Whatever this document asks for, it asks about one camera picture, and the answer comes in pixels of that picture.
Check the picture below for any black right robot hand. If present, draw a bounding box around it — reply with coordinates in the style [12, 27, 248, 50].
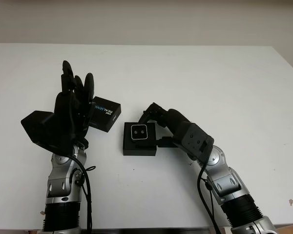
[136, 102, 193, 149]

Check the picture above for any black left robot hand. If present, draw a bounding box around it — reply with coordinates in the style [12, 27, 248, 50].
[54, 60, 96, 149]

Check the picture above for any black RealSense box lid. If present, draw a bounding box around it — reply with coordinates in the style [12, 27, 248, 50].
[87, 96, 122, 134]

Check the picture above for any small silver depth camera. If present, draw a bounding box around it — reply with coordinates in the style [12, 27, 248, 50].
[130, 124, 148, 141]

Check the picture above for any black box base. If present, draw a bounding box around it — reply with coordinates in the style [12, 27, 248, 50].
[123, 121, 158, 156]

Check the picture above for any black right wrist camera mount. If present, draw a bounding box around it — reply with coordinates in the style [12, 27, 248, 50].
[182, 123, 215, 164]

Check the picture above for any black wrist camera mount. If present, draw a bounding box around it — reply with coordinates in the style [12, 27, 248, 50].
[182, 123, 215, 164]
[21, 110, 74, 156]

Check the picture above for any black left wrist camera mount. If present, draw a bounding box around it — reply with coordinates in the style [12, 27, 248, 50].
[21, 110, 74, 156]

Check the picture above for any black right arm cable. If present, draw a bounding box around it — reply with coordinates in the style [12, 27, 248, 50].
[197, 162, 222, 234]

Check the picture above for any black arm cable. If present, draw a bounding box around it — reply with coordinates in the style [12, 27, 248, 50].
[68, 156, 97, 232]
[197, 162, 222, 234]

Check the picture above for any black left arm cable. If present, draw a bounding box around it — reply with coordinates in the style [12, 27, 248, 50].
[68, 156, 97, 232]

